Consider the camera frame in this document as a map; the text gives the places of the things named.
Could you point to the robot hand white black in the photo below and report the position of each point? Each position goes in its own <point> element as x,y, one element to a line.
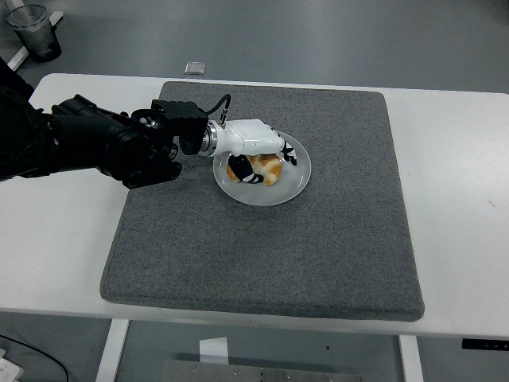
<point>250,137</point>

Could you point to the golden croissant bread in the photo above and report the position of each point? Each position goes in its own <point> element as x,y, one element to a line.
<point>272,169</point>

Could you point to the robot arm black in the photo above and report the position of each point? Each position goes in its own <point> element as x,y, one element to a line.
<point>99,139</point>

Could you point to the white round plate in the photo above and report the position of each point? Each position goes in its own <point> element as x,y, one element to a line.
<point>286,191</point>

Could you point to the small silver floor plate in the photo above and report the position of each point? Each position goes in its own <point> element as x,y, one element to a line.
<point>195,68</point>

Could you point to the grey felt mat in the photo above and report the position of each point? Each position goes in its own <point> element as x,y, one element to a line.
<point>278,254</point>

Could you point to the bin with black bag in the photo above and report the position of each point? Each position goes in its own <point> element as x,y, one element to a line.
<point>37,36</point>

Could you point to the white table leg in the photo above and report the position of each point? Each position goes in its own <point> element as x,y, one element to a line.
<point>113,350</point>
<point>411,358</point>

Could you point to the black table control panel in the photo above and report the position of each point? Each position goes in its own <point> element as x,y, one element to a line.
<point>485,344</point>

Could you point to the white box with label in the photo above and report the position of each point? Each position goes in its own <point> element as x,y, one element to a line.
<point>8,368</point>

